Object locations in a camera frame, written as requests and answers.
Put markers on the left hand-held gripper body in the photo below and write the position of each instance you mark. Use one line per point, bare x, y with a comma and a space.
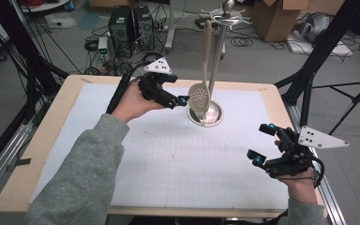
160, 66

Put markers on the white grid mat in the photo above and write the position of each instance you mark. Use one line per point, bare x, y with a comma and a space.
184, 172

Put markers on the black tripod stand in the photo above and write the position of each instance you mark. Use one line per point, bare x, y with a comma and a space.
354, 100

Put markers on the metal utensil stand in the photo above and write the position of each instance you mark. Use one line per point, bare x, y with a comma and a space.
217, 59

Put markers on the beige slotted spoon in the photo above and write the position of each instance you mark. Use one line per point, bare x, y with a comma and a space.
198, 93

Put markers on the small grey power supply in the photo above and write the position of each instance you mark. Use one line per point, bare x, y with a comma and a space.
103, 47

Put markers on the black computer tower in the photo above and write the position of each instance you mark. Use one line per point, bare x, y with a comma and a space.
120, 31
144, 28

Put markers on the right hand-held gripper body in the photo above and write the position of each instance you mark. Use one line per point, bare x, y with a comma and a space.
317, 139

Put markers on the person's right hand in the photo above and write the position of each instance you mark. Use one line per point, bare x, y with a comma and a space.
301, 189

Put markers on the white flat board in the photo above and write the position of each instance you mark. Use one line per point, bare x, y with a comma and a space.
322, 49

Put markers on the white stand post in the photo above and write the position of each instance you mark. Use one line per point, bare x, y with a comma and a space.
170, 28

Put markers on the aluminium rail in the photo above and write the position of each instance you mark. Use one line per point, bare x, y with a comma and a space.
332, 200
0, 162

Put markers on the open cardboard box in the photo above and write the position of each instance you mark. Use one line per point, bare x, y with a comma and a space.
273, 22

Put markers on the black truss frame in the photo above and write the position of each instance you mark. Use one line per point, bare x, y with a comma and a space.
28, 53
322, 47

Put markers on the person's left hand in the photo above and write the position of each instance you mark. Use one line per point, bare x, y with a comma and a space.
131, 106

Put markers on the grey bag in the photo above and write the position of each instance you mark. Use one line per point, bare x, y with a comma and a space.
315, 26

